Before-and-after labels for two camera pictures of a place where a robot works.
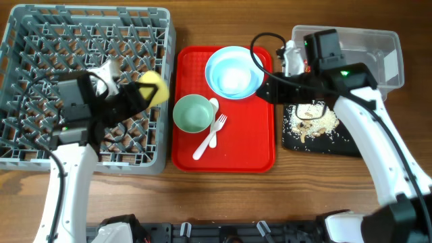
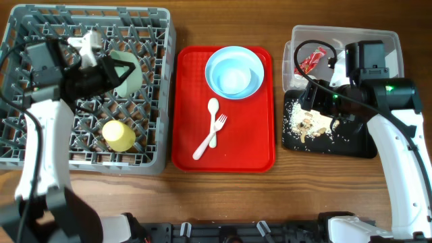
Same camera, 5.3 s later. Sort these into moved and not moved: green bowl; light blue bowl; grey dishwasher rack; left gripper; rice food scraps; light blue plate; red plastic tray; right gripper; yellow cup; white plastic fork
Moved: right gripper; left gripper; yellow cup; green bowl
Not moved: light blue plate; grey dishwasher rack; rice food scraps; white plastic fork; light blue bowl; red plastic tray
